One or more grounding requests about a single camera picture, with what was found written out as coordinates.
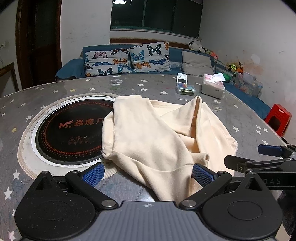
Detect cream sweater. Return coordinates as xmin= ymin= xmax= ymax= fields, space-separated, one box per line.
xmin=102 ymin=95 xmax=238 ymax=202

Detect red plastic stool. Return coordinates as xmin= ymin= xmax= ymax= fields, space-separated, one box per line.
xmin=264 ymin=104 xmax=292 ymax=137

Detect grey star tablecloth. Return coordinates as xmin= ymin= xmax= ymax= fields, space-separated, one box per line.
xmin=1 ymin=74 xmax=283 ymax=240

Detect black induction cooktop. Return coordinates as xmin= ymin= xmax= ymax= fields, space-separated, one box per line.
xmin=35 ymin=98 xmax=114 ymax=166

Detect clear plastic storage bin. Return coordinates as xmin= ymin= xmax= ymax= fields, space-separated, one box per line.
xmin=234 ymin=72 xmax=263 ymax=97

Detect white tissue box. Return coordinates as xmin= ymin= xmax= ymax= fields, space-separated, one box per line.
xmin=201 ymin=73 xmax=226 ymax=99

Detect green bowl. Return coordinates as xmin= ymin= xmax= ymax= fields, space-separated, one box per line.
xmin=222 ymin=73 xmax=233 ymax=83

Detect clear box colourful items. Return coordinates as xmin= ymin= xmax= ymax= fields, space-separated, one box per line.
xmin=176 ymin=83 xmax=196 ymax=96

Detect white remote device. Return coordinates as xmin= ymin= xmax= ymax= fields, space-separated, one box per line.
xmin=176 ymin=73 xmax=188 ymax=84

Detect grey cushion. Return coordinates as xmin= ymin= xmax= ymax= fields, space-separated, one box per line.
xmin=182 ymin=51 xmax=214 ymax=76

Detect blue corner sofa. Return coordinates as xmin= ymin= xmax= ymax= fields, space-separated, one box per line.
xmin=55 ymin=41 xmax=271 ymax=119

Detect left butterfly pillow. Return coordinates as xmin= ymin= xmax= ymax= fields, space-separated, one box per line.
xmin=84 ymin=48 xmax=133 ymax=77

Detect butterfly pillow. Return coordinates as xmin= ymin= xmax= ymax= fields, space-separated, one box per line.
xmin=84 ymin=48 xmax=133 ymax=77
xmin=129 ymin=41 xmax=171 ymax=73

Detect black white plush toy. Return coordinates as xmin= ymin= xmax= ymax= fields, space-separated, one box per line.
xmin=189 ymin=41 xmax=208 ymax=53

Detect wooden side table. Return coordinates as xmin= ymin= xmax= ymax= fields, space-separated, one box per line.
xmin=1 ymin=62 xmax=20 ymax=95

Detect right butterfly pillow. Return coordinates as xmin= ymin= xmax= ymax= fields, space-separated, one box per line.
xmin=129 ymin=41 xmax=171 ymax=73

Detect dark window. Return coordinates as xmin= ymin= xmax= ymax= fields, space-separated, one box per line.
xmin=111 ymin=0 xmax=203 ymax=38

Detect dark wooden door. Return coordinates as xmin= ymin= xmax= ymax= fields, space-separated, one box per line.
xmin=16 ymin=0 xmax=62 ymax=89

